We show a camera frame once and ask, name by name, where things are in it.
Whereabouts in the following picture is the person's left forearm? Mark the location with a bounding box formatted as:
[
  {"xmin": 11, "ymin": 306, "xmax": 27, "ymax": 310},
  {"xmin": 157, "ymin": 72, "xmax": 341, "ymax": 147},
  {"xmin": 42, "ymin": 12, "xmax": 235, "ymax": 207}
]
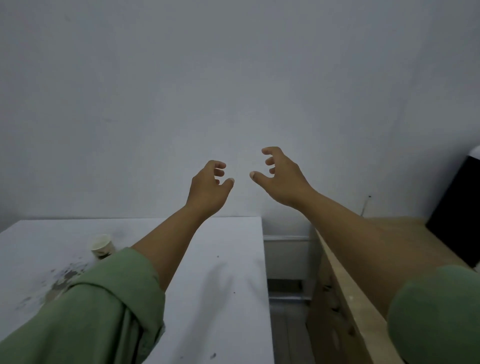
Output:
[{"xmin": 130, "ymin": 204, "xmax": 211, "ymax": 293}]

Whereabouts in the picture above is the white table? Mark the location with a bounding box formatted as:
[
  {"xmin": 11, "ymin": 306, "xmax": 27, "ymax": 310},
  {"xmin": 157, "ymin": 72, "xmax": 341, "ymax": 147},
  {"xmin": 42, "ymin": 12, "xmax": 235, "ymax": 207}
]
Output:
[{"xmin": 0, "ymin": 216, "xmax": 275, "ymax": 364}]

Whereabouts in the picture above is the green sleeve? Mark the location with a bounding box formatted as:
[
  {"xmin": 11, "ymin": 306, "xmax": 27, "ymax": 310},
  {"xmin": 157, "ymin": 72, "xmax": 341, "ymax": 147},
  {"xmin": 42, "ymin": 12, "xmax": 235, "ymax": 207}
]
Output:
[
  {"xmin": 386, "ymin": 264, "xmax": 480, "ymax": 364},
  {"xmin": 0, "ymin": 247, "xmax": 167, "ymax": 364}
]

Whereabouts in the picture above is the person's left hand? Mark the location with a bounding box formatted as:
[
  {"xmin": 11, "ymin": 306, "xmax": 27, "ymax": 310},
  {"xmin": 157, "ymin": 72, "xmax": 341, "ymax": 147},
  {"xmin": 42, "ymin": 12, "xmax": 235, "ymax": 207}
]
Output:
[{"xmin": 185, "ymin": 160, "xmax": 235, "ymax": 219}]

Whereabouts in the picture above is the black box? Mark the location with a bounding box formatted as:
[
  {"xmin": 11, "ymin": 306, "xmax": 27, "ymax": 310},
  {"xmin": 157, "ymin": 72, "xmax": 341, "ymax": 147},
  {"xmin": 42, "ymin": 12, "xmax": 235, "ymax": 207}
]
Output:
[{"xmin": 425, "ymin": 145, "xmax": 480, "ymax": 268}]

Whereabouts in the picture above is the person's right forearm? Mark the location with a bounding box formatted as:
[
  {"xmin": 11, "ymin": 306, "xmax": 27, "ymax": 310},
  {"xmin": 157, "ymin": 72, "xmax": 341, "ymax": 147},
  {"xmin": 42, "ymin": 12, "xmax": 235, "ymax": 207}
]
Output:
[{"xmin": 289, "ymin": 190, "xmax": 474, "ymax": 319}]

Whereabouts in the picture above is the green left sleeve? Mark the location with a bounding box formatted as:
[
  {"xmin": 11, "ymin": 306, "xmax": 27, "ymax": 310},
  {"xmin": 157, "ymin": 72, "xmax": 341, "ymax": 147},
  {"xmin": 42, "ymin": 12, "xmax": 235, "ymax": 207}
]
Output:
[{"xmin": 0, "ymin": 247, "xmax": 167, "ymax": 364}]

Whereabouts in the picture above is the white paper cup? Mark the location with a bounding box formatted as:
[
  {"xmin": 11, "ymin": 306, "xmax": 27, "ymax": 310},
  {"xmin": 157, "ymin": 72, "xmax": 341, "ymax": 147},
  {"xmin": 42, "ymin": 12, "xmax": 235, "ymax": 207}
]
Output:
[{"xmin": 90, "ymin": 234, "xmax": 116, "ymax": 260}]

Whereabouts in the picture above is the wooden cabinet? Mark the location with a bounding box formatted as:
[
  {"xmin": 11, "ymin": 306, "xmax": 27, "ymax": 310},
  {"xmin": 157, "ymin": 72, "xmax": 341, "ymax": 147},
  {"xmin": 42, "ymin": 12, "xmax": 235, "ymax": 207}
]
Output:
[{"xmin": 305, "ymin": 216, "xmax": 475, "ymax": 364}]

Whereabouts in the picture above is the person's right hand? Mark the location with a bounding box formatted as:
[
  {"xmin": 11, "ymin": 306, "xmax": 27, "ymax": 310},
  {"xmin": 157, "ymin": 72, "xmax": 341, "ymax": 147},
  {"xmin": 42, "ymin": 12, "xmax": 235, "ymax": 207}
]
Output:
[{"xmin": 250, "ymin": 146, "xmax": 318, "ymax": 211}]

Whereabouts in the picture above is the green right sleeve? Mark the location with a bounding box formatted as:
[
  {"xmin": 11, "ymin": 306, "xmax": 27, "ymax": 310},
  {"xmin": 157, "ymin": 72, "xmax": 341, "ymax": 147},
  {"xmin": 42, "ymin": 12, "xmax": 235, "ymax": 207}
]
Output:
[{"xmin": 386, "ymin": 264, "xmax": 480, "ymax": 364}]

